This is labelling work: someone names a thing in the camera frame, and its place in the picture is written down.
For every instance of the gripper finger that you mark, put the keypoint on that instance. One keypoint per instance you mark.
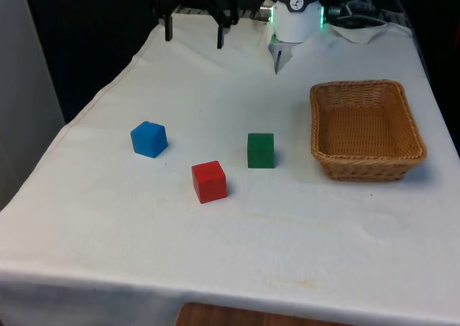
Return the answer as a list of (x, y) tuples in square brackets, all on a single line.
[(221, 35), (168, 28)]

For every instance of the blue cube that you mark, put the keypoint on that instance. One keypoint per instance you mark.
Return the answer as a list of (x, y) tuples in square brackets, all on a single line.
[(148, 141)]

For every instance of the green cube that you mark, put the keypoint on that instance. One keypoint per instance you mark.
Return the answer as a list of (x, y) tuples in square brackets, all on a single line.
[(261, 152)]

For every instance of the red cube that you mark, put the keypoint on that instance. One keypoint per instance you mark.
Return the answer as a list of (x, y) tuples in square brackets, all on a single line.
[(209, 183)]

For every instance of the wicker basket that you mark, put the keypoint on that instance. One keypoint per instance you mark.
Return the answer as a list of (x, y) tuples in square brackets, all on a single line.
[(363, 132)]

